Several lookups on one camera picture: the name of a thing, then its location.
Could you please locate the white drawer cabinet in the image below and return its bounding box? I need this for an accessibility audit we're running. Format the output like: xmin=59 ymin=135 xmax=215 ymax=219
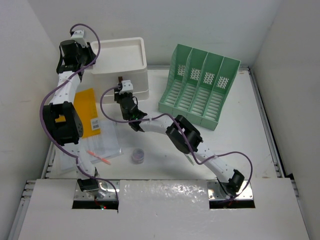
xmin=90 ymin=37 xmax=149 ymax=103

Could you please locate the orange pen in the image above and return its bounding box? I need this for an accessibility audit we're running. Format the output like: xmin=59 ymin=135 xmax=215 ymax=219
xmin=86 ymin=150 xmax=111 ymax=165

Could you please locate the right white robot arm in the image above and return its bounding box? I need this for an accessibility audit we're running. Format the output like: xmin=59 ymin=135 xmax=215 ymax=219
xmin=114 ymin=90 xmax=245 ymax=197

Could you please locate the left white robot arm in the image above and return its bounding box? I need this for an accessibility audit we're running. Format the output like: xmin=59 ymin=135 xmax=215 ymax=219
xmin=39 ymin=39 xmax=101 ymax=198

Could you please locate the yellow plastic folder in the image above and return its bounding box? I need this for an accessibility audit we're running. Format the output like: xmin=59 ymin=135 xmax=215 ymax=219
xmin=43 ymin=88 xmax=100 ymax=146

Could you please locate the small clear round container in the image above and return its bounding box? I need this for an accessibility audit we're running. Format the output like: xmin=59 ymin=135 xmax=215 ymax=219
xmin=131 ymin=148 xmax=145 ymax=164

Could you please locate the clear plastic document sleeve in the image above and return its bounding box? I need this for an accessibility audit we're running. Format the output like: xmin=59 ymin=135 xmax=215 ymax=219
xmin=55 ymin=119 xmax=122 ymax=173

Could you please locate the green file rack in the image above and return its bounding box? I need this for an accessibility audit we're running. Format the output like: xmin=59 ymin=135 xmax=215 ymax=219
xmin=158 ymin=44 xmax=241 ymax=131

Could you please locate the white foam front board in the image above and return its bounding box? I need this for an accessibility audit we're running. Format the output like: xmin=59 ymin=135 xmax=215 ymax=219
xmin=19 ymin=178 xmax=309 ymax=240

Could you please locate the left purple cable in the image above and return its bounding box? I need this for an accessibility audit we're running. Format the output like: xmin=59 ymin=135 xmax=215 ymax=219
xmin=39 ymin=23 xmax=120 ymax=201

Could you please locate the purple cable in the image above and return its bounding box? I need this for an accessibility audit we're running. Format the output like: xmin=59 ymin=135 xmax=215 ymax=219
xmin=39 ymin=23 xmax=120 ymax=201
xmin=99 ymin=84 xmax=253 ymax=201

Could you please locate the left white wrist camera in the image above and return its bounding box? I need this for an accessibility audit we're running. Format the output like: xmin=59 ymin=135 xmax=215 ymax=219
xmin=71 ymin=29 xmax=88 ymax=48

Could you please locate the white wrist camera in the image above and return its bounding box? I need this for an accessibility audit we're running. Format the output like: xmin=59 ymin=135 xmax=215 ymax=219
xmin=71 ymin=29 xmax=88 ymax=48
xmin=119 ymin=80 xmax=134 ymax=95

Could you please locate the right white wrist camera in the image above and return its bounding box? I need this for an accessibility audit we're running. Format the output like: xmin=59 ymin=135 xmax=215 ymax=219
xmin=119 ymin=80 xmax=134 ymax=95

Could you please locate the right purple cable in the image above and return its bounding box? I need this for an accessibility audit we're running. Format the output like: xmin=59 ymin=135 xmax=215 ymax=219
xmin=99 ymin=84 xmax=253 ymax=201

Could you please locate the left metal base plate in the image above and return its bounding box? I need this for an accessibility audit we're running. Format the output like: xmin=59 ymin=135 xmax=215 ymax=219
xmin=73 ymin=180 xmax=120 ymax=201

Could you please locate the metal base plate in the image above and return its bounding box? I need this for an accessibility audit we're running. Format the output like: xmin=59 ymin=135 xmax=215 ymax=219
xmin=73 ymin=180 xmax=120 ymax=201
xmin=207 ymin=180 xmax=254 ymax=201

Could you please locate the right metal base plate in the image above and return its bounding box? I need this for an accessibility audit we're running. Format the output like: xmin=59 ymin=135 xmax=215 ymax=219
xmin=207 ymin=180 xmax=254 ymax=201

